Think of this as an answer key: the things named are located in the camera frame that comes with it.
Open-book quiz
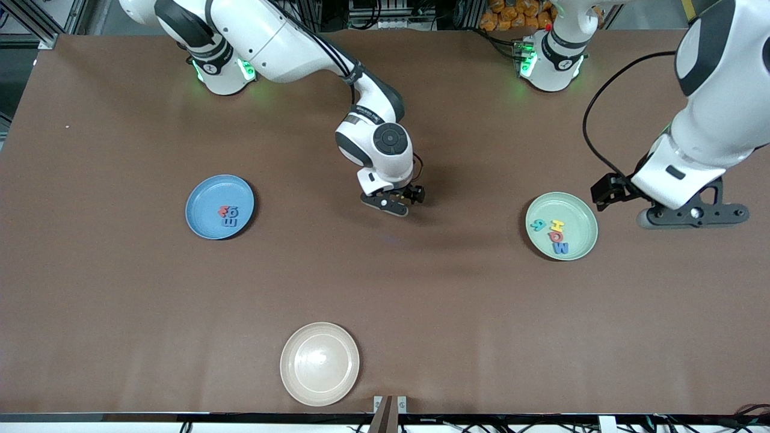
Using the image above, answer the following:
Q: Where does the black equipment rack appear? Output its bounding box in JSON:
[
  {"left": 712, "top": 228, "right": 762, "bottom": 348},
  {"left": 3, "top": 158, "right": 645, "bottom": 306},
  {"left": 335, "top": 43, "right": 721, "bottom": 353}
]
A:
[{"left": 348, "top": 0, "right": 437, "bottom": 31}]

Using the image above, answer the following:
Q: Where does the brown post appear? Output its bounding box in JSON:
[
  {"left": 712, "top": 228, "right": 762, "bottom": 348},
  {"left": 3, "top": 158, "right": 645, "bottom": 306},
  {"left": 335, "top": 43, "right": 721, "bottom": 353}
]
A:
[{"left": 368, "top": 395, "right": 399, "bottom": 433}]

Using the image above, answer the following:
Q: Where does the blue plate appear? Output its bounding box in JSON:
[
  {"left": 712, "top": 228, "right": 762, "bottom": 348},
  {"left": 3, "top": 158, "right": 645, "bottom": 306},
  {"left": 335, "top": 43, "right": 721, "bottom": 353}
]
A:
[{"left": 185, "top": 174, "right": 256, "bottom": 241}]

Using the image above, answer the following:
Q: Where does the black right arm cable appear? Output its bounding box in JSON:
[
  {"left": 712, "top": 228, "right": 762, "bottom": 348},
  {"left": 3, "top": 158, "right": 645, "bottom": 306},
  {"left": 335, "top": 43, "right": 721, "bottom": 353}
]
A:
[{"left": 265, "top": 0, "right": 425, "bottom": 188}]

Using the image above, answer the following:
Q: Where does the pale green plate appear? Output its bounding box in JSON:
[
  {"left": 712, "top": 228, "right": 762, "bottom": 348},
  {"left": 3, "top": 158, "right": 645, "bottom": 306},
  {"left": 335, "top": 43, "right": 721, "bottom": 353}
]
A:
[{"left": 525, "top": 192, "right": 599, "bottom": 262}]

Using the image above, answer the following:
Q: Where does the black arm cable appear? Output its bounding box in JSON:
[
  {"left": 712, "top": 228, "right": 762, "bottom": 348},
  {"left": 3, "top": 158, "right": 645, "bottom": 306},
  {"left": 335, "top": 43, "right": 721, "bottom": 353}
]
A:
[
  {"left": 581, "top": 51, "right": 682, "bottom": 179},
  {"left": 265, "top": 0, "right": 425, "bottom": 188}
]

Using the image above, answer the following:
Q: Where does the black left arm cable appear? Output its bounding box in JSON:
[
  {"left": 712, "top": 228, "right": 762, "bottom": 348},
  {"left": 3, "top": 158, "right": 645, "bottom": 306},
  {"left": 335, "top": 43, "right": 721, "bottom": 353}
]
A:
[{"left": 581, "top": 51, "right": 682, "bottom": 179}]

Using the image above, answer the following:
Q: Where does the aluminium frame profile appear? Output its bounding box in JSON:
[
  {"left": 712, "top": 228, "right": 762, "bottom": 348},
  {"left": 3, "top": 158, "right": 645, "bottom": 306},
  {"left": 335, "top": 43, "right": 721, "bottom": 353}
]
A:
[{"left": 0, "top": 0, "right": 82, "bottom": 50}]

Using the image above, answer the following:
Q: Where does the orange packets pile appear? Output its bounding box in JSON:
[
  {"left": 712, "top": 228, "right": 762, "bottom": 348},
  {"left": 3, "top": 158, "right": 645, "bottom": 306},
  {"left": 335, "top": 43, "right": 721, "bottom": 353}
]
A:
[{"left": 479, "top": 0, "right": 557, "bottom": 32}]

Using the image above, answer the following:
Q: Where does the white power strip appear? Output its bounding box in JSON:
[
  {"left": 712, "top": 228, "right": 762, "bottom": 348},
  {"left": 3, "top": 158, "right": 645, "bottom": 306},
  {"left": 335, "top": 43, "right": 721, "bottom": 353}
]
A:
[{"left": 239, "top": 0, "right": 283, "bottom": 22}]

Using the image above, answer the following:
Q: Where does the beige plate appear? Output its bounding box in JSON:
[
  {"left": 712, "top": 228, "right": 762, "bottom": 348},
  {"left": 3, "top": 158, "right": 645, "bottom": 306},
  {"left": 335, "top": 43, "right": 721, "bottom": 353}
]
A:
[{"left": 280, "top": 322, "right": 360, "bottom": 407}]

